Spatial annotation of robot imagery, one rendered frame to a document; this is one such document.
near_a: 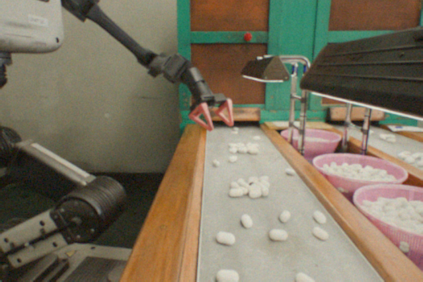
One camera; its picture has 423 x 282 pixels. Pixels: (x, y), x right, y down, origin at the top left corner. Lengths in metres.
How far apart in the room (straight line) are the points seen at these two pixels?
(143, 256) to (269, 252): 0.23
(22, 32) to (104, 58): 1.94
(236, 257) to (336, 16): 1.46
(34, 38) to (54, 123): 2.18
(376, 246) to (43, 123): 2.79
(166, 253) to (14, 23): 0.59
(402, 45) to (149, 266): 0.45
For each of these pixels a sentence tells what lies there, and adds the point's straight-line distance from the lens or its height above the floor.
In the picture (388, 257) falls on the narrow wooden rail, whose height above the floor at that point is 0.76.
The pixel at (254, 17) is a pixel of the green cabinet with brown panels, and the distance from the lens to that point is 1.67.
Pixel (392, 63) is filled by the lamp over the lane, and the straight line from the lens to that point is 0.31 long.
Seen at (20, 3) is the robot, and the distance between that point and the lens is 0.82.
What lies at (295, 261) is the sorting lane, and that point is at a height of 0.74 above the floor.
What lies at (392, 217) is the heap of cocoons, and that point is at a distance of 0.80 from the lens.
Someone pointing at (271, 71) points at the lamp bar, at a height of 1.07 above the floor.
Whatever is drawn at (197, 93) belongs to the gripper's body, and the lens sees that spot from 0.85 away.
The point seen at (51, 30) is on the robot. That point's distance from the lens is 0.88.
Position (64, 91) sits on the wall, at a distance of 2.89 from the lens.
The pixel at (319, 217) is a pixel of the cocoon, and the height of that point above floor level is 0.76.
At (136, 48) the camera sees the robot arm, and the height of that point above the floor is 1.16.
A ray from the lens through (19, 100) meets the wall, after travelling 3.11.
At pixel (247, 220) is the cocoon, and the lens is 0.64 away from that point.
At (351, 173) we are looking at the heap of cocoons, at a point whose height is 0.74.
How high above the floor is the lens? 1.08
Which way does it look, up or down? 12 degrees down
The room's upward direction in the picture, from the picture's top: straight up
